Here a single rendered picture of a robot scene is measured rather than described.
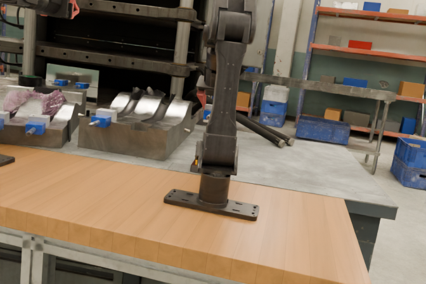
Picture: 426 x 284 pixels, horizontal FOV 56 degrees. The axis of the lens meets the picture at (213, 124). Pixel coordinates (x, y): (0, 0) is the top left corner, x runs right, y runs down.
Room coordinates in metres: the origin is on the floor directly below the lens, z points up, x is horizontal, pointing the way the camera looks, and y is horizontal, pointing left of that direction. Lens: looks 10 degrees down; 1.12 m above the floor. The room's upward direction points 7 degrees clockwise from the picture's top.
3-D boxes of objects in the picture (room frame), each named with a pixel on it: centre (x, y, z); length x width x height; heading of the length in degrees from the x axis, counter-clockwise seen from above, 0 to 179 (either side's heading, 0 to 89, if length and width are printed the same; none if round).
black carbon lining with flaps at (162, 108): (1.35, 0.24, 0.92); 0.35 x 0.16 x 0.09; 174
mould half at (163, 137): (1.37, 0.23, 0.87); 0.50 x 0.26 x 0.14; 174
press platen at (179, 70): (2.31, 0.71, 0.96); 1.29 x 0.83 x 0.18; 84
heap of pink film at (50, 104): (1.32, 0.58, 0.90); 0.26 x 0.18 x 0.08; 11
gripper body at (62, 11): (1.20, 0.52, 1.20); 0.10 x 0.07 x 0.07; 79
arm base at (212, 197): (0.82, -0.02, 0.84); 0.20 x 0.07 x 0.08; 79
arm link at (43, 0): (1.14, 0.53, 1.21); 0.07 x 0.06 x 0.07; 169
